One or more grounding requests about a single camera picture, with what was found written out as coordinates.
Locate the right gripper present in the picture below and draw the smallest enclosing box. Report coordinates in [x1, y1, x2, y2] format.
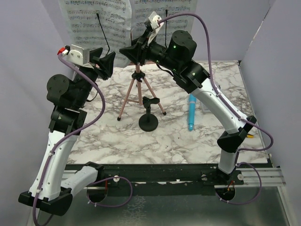
[118, 29, 180, 73]

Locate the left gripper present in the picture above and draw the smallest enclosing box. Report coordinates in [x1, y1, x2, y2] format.
[73, 47, 115, 107]

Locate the pink folding music stand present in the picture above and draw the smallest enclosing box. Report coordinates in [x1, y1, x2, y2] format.
[117, 30, 192, 122]

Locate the white paper sheet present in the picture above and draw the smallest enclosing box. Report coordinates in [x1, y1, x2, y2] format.
[58, 0, 132, 68]

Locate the printed sheet music page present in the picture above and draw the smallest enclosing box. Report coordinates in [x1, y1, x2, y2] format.
[130, 0, 198, 48]

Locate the black microphone desk stand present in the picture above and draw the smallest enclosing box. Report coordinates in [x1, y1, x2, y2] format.
[139, 97, 160, 132]

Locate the blue plastic recorder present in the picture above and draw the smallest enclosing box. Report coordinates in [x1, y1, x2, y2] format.
[188, 94, 197, 131]

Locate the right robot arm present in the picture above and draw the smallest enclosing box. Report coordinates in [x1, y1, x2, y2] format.
[119, 30, 257, 184]

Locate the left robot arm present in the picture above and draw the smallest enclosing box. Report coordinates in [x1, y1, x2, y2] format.
[18, 45, 116, 216]

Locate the clear plastic compartment box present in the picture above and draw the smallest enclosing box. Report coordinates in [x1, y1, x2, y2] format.
[201, 103, 210, 113]

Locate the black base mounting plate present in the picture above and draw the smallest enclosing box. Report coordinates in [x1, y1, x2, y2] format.
[63, 161, 275, 196]

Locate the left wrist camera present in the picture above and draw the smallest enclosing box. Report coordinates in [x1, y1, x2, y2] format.
[57, 44, 93, 68]

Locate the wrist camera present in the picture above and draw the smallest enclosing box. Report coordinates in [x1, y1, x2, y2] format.
[144, 11, 162, 46]
[57, 44, 93, 68]

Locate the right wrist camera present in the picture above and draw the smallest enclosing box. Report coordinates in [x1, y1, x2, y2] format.
[144, 11, 162, 46]

